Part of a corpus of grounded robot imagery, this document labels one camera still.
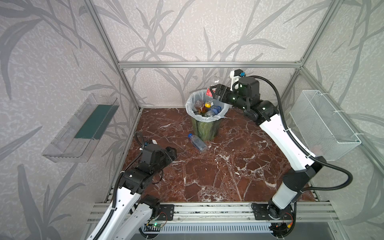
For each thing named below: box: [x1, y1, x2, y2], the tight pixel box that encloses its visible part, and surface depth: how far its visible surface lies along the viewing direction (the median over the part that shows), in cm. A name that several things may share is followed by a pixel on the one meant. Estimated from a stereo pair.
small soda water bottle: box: [188, 133, 208, 152], surface depth 97 cm
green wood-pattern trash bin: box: [191, 117, 222, 141], surface depth 93 cm
